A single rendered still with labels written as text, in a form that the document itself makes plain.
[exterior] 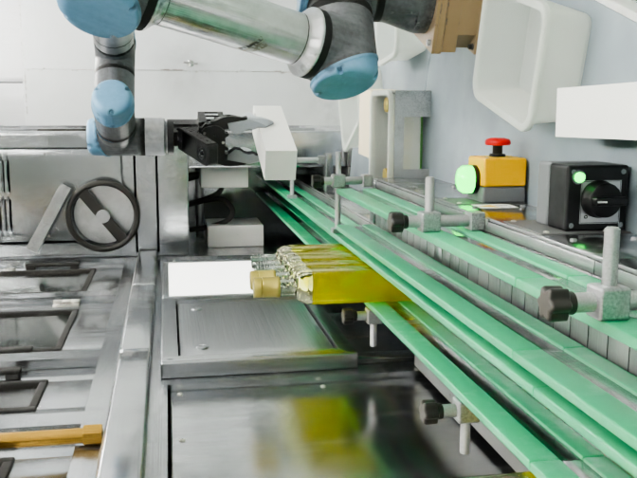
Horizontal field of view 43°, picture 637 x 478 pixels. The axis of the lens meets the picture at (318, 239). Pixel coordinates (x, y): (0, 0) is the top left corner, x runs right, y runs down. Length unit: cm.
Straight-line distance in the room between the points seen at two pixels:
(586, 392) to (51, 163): 201
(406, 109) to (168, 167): 97
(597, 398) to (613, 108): 37
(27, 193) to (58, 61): 279
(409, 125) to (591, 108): 79
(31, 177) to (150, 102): 276
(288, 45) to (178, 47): 393
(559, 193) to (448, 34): 54
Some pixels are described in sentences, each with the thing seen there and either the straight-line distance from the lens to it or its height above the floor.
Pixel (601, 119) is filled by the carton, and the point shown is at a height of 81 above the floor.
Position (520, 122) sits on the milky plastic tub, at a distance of 116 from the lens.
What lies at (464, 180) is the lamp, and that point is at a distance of 128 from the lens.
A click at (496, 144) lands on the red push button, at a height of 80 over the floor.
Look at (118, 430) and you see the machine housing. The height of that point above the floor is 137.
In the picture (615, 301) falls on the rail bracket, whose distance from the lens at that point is 68.
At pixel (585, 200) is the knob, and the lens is 101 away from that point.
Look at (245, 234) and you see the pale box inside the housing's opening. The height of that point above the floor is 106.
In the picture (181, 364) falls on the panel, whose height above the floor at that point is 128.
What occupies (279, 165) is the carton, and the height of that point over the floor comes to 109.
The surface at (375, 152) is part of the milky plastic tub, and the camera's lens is 190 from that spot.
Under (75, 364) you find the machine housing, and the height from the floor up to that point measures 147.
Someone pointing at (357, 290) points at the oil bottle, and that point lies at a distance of 139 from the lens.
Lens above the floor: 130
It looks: 10 degrees down
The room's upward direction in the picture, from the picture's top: 91 degrees counter-clockwise
